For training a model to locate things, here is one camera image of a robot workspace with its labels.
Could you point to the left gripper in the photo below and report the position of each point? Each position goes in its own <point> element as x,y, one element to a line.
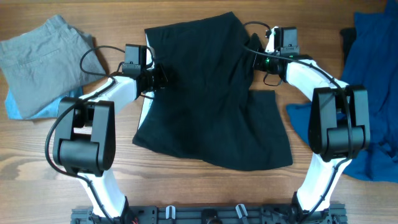
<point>160,76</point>

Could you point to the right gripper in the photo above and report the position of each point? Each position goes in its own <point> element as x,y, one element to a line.
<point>255,58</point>

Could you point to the black shorts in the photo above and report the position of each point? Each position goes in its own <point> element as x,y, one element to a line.
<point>207,110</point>

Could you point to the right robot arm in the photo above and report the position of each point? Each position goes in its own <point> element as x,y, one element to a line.
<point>338,126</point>

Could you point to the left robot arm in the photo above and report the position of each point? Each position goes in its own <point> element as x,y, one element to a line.
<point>85,139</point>

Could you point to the black garment far right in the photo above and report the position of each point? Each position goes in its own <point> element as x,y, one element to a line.
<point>348,36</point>

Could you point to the blue garment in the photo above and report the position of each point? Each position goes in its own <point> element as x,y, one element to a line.
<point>372,62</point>

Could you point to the folded grey trousers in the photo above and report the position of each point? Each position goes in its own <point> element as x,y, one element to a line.
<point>46,63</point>

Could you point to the left white rail clip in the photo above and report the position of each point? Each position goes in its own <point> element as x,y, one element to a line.
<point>170,212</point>

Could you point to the white rail clip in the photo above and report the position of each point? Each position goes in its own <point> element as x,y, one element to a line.
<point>170,212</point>
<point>241,211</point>

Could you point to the right white rail clip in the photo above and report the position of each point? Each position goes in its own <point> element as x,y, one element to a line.
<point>241,211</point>

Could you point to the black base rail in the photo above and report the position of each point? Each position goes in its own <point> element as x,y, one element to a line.
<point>269,213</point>

